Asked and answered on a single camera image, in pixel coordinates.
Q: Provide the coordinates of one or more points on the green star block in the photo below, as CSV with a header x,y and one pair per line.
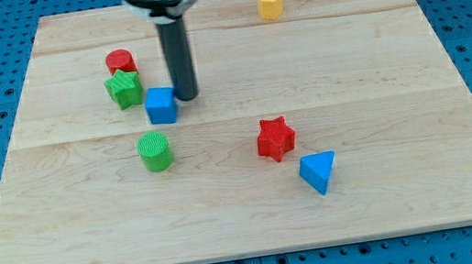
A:
x,y
125,89

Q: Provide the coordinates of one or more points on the blue cube block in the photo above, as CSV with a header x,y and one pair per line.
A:
x,y
161,106

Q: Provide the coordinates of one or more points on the red cylinder block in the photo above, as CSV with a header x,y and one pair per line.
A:
x,y
120,59

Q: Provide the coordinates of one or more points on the yellow hexagon block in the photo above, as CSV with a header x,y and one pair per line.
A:
x,y
270,9

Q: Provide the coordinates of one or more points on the light wooden board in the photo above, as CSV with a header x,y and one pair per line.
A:
x,y
368,79

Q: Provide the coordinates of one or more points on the green cylinder block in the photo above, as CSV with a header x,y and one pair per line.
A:
x,y
154,150

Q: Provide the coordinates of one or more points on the red star block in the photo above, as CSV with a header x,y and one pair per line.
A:
x,y
275,138

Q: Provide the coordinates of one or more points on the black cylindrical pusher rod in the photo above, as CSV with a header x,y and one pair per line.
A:
x,y
178,56

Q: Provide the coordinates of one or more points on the blue triangle block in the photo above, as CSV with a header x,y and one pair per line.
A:
x,y
316,169

